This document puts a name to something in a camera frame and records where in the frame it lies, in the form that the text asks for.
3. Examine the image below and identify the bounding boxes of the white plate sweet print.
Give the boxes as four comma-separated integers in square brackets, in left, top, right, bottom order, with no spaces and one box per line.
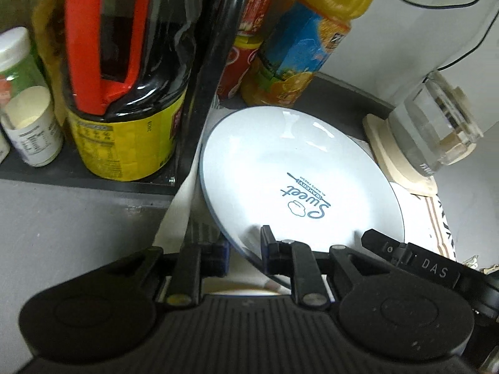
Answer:
[199,106,405,268]

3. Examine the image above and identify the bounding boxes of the patterned table cloth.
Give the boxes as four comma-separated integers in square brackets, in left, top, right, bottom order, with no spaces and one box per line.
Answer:
[154,108,456,294]

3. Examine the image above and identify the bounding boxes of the cream kettle base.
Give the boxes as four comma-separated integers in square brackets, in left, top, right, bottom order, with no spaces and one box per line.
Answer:
[363,114,438,197]

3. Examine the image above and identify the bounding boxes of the white seasoning jar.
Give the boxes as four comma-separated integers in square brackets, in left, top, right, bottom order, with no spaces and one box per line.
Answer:
[1,27,63,167]

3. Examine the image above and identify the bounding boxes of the orange juice bottle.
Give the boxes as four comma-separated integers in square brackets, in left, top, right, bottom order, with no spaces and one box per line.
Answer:
[240,0,373,108]

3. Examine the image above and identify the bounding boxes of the black metal shelf rack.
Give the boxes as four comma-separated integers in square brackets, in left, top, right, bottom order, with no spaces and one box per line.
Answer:
[1,0,245,193]

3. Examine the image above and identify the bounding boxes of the red cola can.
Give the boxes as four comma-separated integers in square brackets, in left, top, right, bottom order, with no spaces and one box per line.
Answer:
[217,0,272,100]

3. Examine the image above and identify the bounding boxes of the glass kettle with cream handle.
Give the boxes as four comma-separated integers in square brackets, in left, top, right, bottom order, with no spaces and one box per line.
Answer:
[388,70,484,177]

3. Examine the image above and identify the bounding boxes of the soy sauce bottle red handle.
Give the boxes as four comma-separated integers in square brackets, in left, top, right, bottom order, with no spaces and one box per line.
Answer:
[32,0,201,181]

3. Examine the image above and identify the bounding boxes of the black power cable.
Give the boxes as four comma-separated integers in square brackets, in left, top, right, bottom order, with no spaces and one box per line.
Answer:
[377,0,499,83]

